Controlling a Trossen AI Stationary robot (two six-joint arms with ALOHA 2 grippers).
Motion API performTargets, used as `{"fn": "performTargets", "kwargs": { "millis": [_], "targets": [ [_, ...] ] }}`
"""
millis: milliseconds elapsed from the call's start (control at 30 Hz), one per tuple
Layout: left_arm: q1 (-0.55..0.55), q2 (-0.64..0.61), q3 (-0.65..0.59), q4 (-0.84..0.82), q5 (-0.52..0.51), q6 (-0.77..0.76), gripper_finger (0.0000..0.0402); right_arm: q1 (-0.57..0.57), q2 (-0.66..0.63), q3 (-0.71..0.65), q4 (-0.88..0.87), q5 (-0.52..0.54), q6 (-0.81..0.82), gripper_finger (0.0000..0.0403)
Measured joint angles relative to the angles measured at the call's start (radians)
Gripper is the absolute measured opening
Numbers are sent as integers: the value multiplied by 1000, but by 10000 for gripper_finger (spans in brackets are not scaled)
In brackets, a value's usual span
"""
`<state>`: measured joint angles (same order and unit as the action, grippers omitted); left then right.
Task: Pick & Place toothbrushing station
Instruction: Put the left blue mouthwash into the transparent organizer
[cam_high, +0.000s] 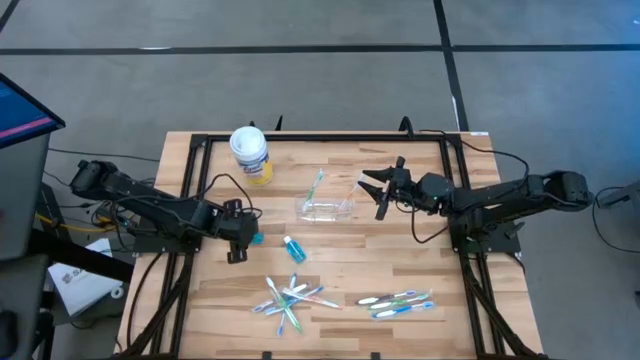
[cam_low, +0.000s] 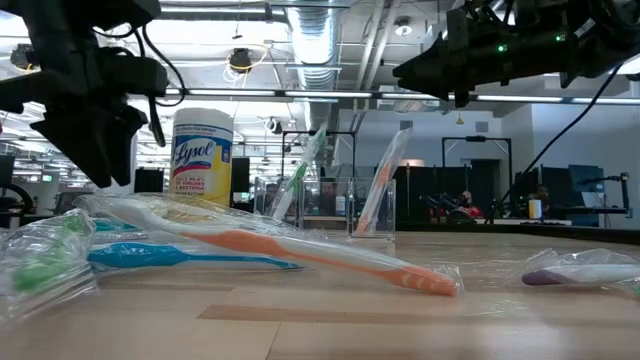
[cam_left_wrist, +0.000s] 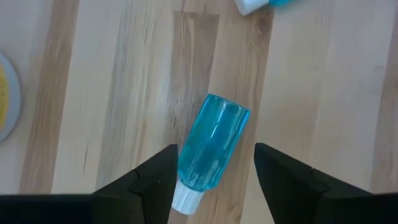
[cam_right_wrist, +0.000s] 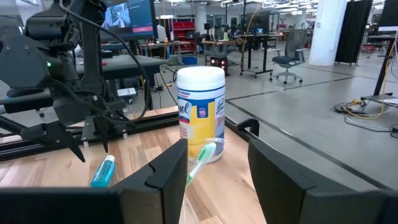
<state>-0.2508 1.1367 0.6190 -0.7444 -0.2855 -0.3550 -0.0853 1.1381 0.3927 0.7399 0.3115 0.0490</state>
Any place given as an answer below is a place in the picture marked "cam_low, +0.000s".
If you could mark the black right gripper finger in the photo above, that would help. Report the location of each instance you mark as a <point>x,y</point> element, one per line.
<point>430,57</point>
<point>430,87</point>

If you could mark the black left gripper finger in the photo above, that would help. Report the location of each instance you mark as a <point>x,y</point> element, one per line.
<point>20,90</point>
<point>95,145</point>

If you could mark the orange toothbrush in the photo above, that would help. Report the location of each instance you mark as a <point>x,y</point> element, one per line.
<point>382,180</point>
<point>250,242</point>

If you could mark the purple toothbrush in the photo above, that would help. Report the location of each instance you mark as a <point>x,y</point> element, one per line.
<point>575,274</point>

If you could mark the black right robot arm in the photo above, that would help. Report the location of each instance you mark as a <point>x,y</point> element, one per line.
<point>600,40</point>

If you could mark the black cabinet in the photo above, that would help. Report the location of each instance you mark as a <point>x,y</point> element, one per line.
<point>240,175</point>
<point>148,180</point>

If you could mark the long LED light bar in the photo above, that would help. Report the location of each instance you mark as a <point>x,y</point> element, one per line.
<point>325,94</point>

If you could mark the Lysol wipes canister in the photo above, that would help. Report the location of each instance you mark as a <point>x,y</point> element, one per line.
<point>202,160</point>

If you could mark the person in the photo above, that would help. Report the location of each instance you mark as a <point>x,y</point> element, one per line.
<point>327,197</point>
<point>541,192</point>
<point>465,202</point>

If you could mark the clear acrylic organizer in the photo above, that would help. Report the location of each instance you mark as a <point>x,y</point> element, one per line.
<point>372,210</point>

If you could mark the dark computer monitor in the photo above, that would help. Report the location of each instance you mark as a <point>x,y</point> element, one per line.
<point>586,185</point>

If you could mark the white and yellow cup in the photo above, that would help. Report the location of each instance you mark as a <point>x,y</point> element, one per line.
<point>535,209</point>

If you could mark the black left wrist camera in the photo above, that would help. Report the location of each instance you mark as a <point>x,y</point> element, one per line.
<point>135,77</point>

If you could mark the black background rig frame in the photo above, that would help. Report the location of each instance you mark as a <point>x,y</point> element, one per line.
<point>475,138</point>

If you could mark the silver ventilation duct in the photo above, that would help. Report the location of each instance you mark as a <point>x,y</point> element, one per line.
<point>312,40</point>

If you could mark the black aluminium table frame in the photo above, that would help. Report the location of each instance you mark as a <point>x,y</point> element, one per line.
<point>500,231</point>

